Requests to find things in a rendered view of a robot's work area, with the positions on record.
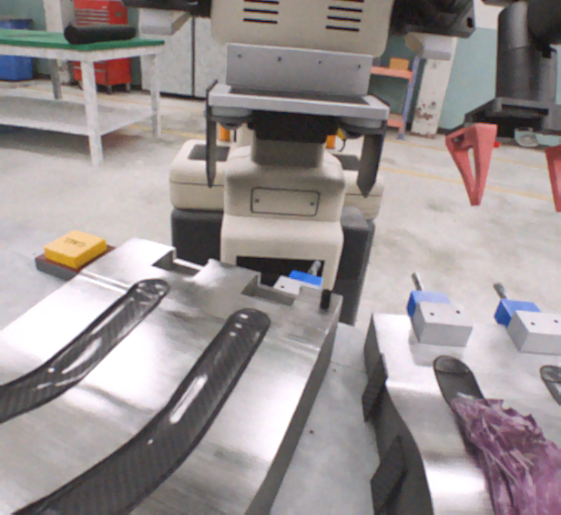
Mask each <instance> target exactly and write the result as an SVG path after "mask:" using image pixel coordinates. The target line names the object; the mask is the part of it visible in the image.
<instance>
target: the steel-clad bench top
mask: <svg viewBox="0 0 561 515"><path fill-rule="evenodd" d="M60 237H61V236H58V235H55V234H52V233H49V232H44V231H41V230H38V229H36V228H33V227H29V226H26V225H24V224H21V223H18V222H15V221H10V220H8V219H4V218H1V217H0V331H1V330H2V329H4V328H5V327H7V326H8V325H10V324H11V323H13V322H14V321H15V320H16V319H17V318H19V317H20V316H22V315H23V314H25V313H26V312H28V311H29V310H30V309H32V308H33V307H34V306H36V305H37V304H39V303H40V302H41V301H43V300H44V299H46V298H47V297H48V296H49V295H50V294H52V293H53V292H55V291H56V290H57V289H59V288H60V287H62V286H63V285H64V284H66V283H68V281H66V280H63V279H60V278H57V277H55V276H53V275H50V274H47V273H43V272H40V271H38V270H37V269H36V263H35V257H37V256H38V255H40V254H42V253H43V252H44V246H45V245H47V244H49V243H51V242H53V241H54V240H56V239H58V238H60ZM366 335H367V331H365V330H362V329H360V328H356V327H353V326H350V325H346V324H341V323H338V326H337V331H336V336H335V340H334V345H333V350H332V355H331V362H330V364H329V366H328V369H327V371H326V374H325V376H324V378H323V380H322V383H321V387H320V389H319V392H318V394H317V396H316V399H315V401H314V404H313V406H312V409H311V413H310V414H309V417H308V419H307V422H306V424H305V427H304V429H303V431H302V433H301V437H300V440H299V442H298V445H297V447H296V449H295V451H294V453H293V456H292V458H291V462H290V465H289V466H288V469H287V471H286V474H285V476H284V479H283V481H282V483H281V485H280V489H279V491H278V494H277V496H276V499H275V500H274V503H273V505H272V508H271V510H270V514H269V515H373V507H372V493H371V484H370V480H371V479H372V476H373V474H374V473H375V471H376V469H377V468H378V467H379V465H380V459H379V452H378V446H377V439H376V433H375V426H374V421H373V414H372V413H371V415H370V417H369V419H368V421H367V422H364V419H363V412H362V394H363V392H364V390H365V388H366V386H367V384H368V377H367V371H366V364H365V359H364V352H363V346H364V342H365V338H366Z"/></svg>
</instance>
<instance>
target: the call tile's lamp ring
mask: <svg viewBox="0 0 561 515"><path fill-rule="evenodd" d="M107 248H109V249H107V250H105V251H104V252H102V253H101V254H99V255H98V256H96V257H95V258H93V259H92V260H90V261H89V262H87V263H85V264H83V265H82V266H80V267H78V268H77V269H76V268H73V267H70V266H67V265H65V264H62V263H58V262H55V261H52V260H49V259H47V258H45V257H43V256H45V253H44V252H43V253H42V254H40V255H38V256H37V257H35V259H37V260H40V261H43V262H46V263H50V264H53V265H55V266H58V267H61V268H63V269H66V270H69V271H71V272H74V273H79V272H80V271H82V270H83V269H85V268H86V267H88V266H89V265H90V264H91V263H94V262H95V261H97V260H98V259H100V258H101V257H103V256H104V255H106V254H108V253H109V252H111V251H113V250H114V249H116V248H117V247H115V246H111V245H108V244H107Z"/></svg>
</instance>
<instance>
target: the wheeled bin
mask: <svg viewBox="0 0 561 515"><path fill-rule="evenodd" d="M31 21H33V19H32V18H30V17H26V16H8V15H0V28H1V29H16V30H30V22H31ZM32 77H33V67H32V57H26V56H15V55H3V54H0V79H6V80H16V81H18V80H23V79H29V78H32Z"/></svg>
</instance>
